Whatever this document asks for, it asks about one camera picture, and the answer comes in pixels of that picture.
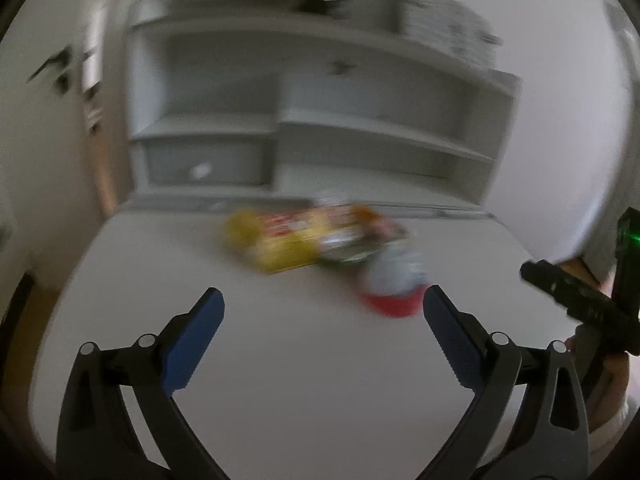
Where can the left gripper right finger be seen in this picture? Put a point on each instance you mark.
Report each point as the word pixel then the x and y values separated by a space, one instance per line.
pixel 549 439

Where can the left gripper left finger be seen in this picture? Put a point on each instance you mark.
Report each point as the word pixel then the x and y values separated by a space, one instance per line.
pixel 96 439

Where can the person's right hand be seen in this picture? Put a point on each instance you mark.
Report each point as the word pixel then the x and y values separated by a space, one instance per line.
pixel 607 400

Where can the yellow snack box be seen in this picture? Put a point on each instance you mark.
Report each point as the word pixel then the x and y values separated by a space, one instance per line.
pixel 279 241

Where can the grey drawer with white knob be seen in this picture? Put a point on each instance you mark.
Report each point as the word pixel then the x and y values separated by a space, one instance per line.
pixel 199 161

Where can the white desk hutch shelf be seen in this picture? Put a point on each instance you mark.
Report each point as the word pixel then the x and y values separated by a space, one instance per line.
pixel 352 108

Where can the white door with black handle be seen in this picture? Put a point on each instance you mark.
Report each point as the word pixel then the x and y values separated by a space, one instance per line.
pixel 58 150

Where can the grey shutter panel on wall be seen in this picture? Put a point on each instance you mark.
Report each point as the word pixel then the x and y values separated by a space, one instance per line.
pixel 452 28

